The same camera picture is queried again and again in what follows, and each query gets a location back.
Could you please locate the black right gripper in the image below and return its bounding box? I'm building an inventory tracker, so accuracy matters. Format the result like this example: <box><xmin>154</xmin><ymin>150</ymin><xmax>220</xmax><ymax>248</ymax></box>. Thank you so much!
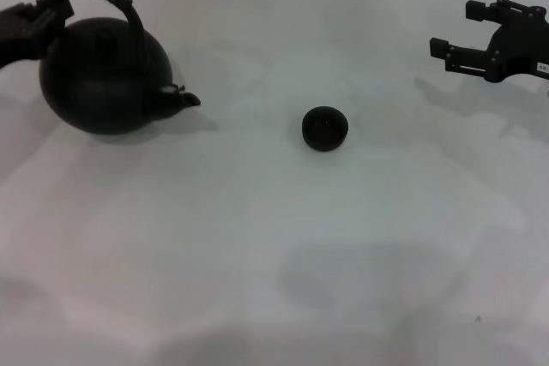
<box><xmin>429</xmin><ymin>0</ymin><xmax>549</xmax><ymax>84</ymax></box>

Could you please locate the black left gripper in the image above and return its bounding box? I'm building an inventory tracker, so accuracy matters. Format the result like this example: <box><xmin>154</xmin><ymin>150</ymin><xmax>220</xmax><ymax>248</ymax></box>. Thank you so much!
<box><xmin>0</xmin><ymin>0</ymin><xmax>75</xmax><ymax>71</ymax></box>

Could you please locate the black round teapot with handle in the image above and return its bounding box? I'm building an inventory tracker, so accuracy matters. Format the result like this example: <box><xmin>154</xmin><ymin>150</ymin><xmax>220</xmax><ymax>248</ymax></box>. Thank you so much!
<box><xmin>38</xmin><ymin>0</ymin><xmax>202</xmax><ymax>135</ymax></box>

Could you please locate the small dark teacup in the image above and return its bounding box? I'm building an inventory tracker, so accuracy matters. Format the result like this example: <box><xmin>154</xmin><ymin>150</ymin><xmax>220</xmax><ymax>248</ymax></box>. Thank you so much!
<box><xmin>301</xmin><ymin>105</ymin><xmax>349</xmax><ymax>153</ymax></box>

